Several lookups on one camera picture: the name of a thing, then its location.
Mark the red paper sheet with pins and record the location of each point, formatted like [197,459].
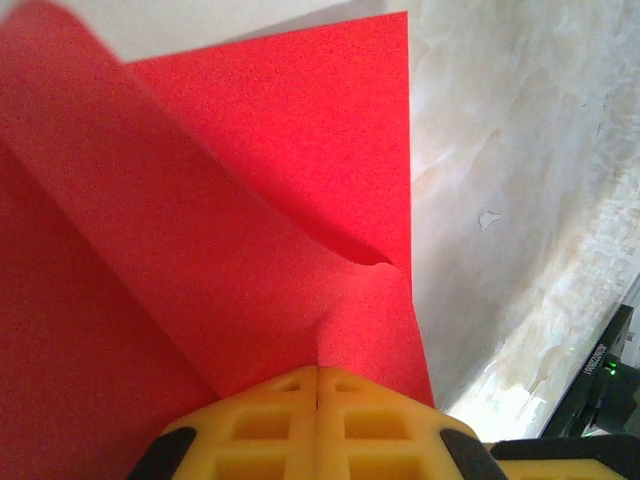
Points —
[200,200]

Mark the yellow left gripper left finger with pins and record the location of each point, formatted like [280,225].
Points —
[225,460]

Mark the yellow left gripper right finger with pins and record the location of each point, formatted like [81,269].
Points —
[415,460]

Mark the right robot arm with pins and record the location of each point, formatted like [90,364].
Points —
[600,410]

